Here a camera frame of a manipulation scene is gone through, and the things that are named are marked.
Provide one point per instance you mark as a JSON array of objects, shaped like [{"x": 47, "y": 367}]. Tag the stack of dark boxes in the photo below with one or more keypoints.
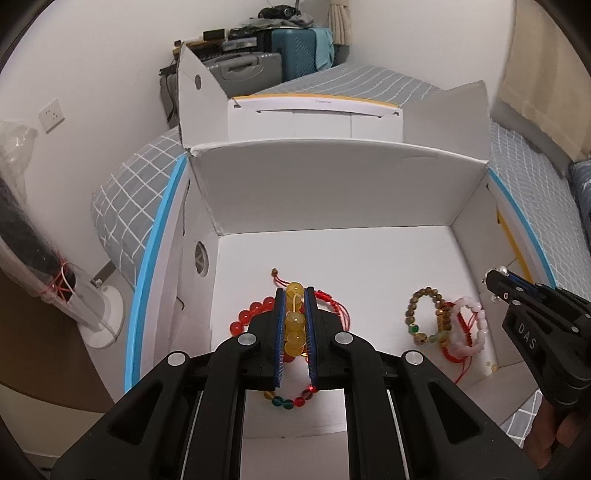
[{"x": 240, "y": 44}]

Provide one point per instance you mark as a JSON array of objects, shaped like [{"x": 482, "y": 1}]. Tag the white cardboard box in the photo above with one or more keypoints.
[{"x": 346, "y": 249}]

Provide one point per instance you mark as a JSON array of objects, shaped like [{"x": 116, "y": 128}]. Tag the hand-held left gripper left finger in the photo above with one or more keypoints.
[{"x": 279, "y": 337}]

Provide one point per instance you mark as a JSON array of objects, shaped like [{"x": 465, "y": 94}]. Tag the teal hard suitcase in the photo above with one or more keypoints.
[{"x": 300, "y": 53}]

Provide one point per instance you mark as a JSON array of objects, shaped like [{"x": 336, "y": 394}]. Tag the white fan stand base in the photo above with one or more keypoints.
[{"x": 104, "y": 318}]

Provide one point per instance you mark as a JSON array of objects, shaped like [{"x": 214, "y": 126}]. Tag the black device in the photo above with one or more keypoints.
[{"x": 277, "y": 11}]

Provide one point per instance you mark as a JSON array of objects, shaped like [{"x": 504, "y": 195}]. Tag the light blue cloth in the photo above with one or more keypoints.
[{"x": 325, "y": 46}]

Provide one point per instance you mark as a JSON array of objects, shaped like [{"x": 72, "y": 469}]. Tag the white wall socket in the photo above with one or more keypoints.
[{"x": 51, "y": 115}]

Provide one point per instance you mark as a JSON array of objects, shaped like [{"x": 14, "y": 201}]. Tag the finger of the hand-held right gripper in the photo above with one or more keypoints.
[
  {"x": 535, "y": 288},
  {"x": 503, "y": 286}
]

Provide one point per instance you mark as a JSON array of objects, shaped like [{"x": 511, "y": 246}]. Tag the grey clothes pile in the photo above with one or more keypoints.
[{"x": 300, "y": 19}]

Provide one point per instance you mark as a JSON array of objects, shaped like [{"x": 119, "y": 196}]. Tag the beige curtain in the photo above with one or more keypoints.
[{"x": 545, "y": 69}]

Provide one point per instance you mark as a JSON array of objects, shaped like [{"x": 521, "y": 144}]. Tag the clear plastic wrapped fan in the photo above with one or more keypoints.
[{"x": 18, "y": 221}]

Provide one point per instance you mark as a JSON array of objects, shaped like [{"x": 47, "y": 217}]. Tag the grey hard suitcase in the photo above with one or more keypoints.
[{"x": 244, "y": 69}]

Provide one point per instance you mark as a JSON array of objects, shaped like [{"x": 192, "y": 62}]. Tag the dark blue patterned pillow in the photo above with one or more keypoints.
[{"x": 582, "y": 184}]

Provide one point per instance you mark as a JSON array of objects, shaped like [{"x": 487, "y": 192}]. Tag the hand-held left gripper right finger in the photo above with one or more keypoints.
[{"x": 312, "y": 337}]

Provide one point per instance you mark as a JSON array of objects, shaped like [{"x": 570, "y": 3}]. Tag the person's right hand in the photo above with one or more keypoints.
[{"x": 561, "y": 434}]

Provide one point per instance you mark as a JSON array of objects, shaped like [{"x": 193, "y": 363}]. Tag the cream gathered curtain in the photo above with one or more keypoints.
[{"x": 339, "y": 23}]

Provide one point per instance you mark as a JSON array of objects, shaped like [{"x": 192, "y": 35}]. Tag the grey checked bed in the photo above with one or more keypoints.
[{"x": 521, "y": 157}]

